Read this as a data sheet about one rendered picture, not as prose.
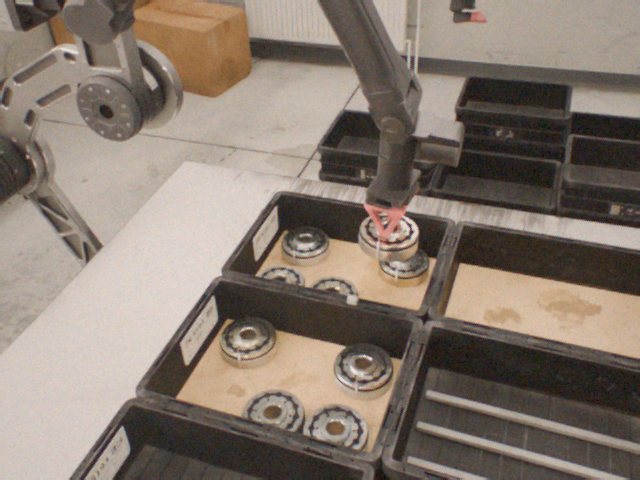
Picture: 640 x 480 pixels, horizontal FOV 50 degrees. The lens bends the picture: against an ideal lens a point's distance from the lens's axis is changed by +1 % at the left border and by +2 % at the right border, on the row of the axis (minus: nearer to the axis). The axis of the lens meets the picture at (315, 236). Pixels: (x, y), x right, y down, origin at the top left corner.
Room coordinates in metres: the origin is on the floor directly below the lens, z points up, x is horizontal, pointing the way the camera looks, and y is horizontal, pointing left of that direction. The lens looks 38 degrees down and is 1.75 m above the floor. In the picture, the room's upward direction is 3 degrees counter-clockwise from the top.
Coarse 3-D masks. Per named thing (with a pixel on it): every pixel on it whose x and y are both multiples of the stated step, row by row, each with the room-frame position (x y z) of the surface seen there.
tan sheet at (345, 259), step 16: (336, 240) 1.18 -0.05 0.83; (272, 256) 1.13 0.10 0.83; (336, 256) 1.12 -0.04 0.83; (352, 256) 1.12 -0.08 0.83; (368, 256) 1.12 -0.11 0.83; (304, 272) 1.07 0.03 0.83; (320, 272) 1.07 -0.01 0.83; (336, 272) 1.07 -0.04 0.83; (352, 272) 1.07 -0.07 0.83; (368, 272) 1.06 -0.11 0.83; (368, 288) 1.01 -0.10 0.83; (384, 288) 1.01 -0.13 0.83; (400, 288) 1.01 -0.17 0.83; (416, 288) 1.01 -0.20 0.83; (400, 304) 0.96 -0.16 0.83; (416, 304) 0.96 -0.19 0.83
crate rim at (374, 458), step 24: (216, 288) 0.93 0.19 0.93; (264, 288) 0.92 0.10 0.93; (192, 312) 0.87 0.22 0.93; (384, 312) 0.84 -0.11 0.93; (408, 360) 0.73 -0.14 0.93; (144, 384) 0.71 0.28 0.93; (192, 408) 0.66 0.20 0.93; (288, 432) 0.60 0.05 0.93; (384, 432) 0.59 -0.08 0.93; (360, 456) 0.56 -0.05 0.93
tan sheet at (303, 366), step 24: (216, 336) 0.90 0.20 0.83; (288, 336) 0.89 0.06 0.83; (216, 360) 0.84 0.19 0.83; (288, 360) 0.83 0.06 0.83; (312, 360) 0.83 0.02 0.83; (192, 384) 0.79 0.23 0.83; (216, 384) 0.79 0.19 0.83; (240, 384) 0.78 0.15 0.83; (264, 384) 0.78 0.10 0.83; (288, 384) 0.78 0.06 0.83; (312, 384) 0.77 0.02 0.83; (216, 408) 0.73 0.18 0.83; (240, 408) 0.73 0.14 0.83; (312, 408) 0.72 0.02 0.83; (360, 408) 0.72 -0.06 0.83; (384, 408) 0.71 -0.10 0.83
